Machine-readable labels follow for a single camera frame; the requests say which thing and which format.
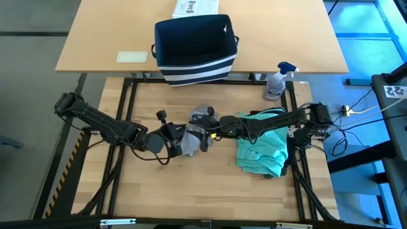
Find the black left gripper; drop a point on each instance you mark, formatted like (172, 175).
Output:
(159, 141)

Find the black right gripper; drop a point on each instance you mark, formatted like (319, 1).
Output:
(230, 126)

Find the grey garment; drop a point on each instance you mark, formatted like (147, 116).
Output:
(190, 143)

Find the teal garment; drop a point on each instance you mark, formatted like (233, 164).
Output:
(264, 149)

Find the navy white-striped fabric bin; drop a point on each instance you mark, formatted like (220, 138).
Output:
(195, 41)

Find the black garment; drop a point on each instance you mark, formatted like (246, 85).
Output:
(290, 152)

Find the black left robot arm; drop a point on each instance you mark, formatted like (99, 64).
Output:
(101, 124)

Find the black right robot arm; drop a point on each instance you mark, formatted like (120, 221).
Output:
(280, 119)

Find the white rectangular plate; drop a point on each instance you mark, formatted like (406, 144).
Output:
(132, 57)

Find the clear spray bottle blue trigger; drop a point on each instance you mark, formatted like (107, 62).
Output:
(275, 86)

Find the black floor beam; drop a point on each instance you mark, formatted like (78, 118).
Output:
(78, 86)

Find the white printed cardboard box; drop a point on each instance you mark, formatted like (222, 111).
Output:
(195, 8)

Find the yellow black hazard tape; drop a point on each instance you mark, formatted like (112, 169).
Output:
(62, 181)

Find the light wooden desk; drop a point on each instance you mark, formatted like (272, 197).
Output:
(286, 38)

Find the yellow black power plug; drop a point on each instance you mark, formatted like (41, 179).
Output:
(346, 110)

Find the black cart crossbar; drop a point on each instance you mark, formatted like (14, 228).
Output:
(359, 157)

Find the black equipment cart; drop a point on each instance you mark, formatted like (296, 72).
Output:
(397, 143)

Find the white printed sticker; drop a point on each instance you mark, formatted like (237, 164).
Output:
(394, 91)

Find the silver metal bracket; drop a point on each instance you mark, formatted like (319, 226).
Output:
(117, 222)
(294, 226)

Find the black edge rail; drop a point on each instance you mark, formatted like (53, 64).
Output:
(47, 223)

